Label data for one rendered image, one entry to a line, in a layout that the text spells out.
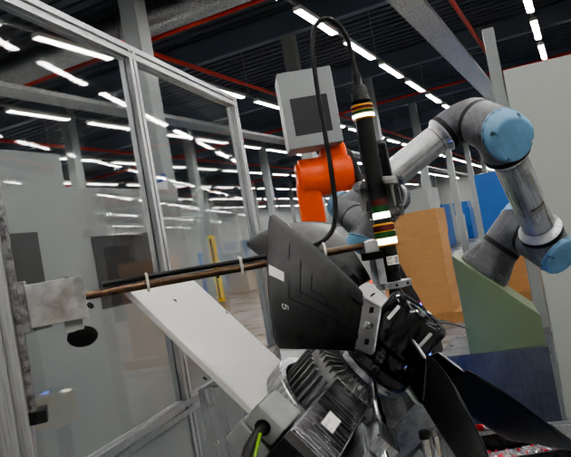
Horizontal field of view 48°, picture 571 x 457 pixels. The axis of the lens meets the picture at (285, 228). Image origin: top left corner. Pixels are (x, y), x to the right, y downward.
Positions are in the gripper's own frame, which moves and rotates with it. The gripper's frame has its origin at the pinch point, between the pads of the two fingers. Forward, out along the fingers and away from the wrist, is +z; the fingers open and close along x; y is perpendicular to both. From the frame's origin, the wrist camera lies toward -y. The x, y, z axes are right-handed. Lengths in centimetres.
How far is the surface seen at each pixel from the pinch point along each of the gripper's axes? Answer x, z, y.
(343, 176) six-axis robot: 79, -391, -43
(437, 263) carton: 46, -798, 58
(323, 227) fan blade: 13.8, -11.2, 6.8
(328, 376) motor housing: 11.3, 14.8, 33.6
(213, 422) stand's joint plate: 34, 15, 40
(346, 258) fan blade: 8.2, -3.2, 14.2
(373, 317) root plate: 2.0, 12.3, 24.8
